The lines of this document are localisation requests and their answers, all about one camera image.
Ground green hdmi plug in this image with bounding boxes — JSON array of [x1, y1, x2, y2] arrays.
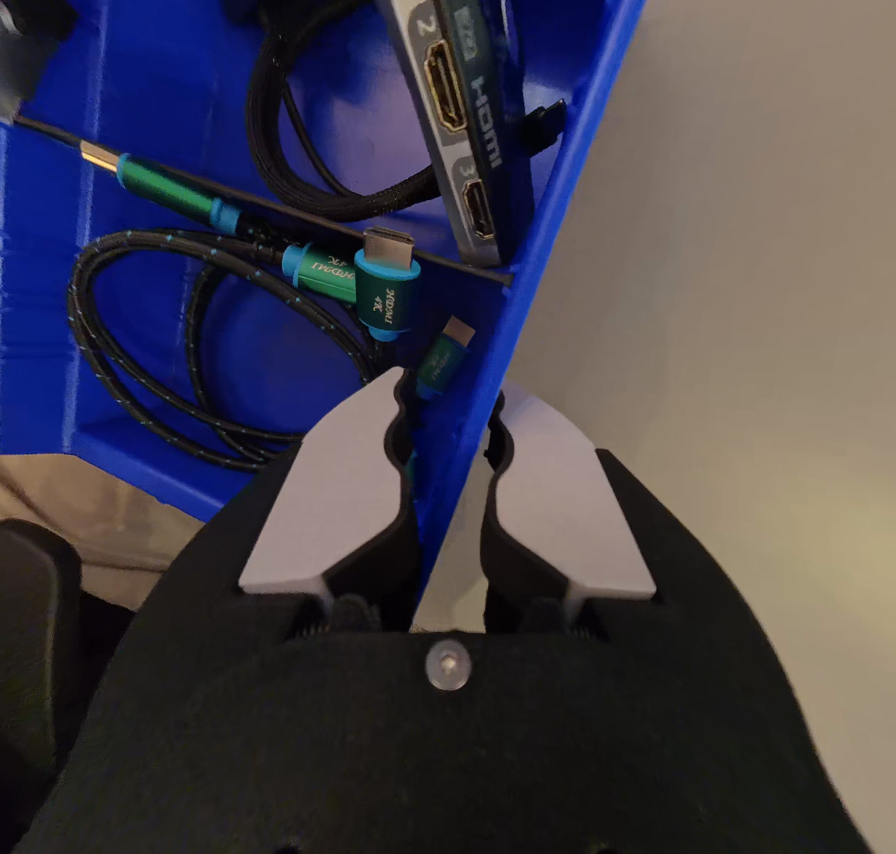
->
[[79, 139, 246, 238]]

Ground black teal braided hdmi cable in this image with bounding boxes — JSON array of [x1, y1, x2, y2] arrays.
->
[[66, 226, 422, 473]]

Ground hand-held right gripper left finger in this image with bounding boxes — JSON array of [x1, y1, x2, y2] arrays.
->
[[238, 367, 422, 632]]

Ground dark metal hdmi switch box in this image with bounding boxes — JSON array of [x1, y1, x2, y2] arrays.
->
[[360, 0, 536, 269]]

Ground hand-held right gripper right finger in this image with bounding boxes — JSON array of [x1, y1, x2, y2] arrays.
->
[[480, 382, 659, 634]]

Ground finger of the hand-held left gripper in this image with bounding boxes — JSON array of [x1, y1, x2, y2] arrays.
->
[[0, 0, 39, 127]]

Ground person's leg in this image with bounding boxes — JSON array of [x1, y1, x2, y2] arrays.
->
[[0, 451, 211, 610]]

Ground black bin divider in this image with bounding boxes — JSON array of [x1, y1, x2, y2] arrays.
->
[[14, 114, 515, 287]]

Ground blue plastic bin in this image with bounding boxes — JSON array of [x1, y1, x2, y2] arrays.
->
[[0, 0, 662, 624]]

